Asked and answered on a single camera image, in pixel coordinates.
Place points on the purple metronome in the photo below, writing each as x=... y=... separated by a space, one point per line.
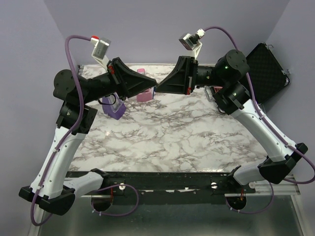
x=113 y=106

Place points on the pink metronome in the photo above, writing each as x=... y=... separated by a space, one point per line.
x=147 y=95

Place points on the red playing card deck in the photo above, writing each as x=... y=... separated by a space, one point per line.
x=217 y=88

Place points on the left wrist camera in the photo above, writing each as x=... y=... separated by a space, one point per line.
x=100 y=49

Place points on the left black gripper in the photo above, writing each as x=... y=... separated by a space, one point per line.
x=136 y=82

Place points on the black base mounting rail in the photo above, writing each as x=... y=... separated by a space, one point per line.
x=169 y=188

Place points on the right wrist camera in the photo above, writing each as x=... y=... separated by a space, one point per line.
x=192 y=42

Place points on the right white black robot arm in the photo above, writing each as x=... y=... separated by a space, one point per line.
x=282 y=152

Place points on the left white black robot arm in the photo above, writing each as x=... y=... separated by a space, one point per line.
x=49 y=190

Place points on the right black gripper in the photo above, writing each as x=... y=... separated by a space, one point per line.
x=177 y=82

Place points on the black poker chip case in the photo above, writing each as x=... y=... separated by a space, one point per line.
x=257 y=77

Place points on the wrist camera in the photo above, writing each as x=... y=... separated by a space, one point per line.
x=100 y=49
x=192 y=42

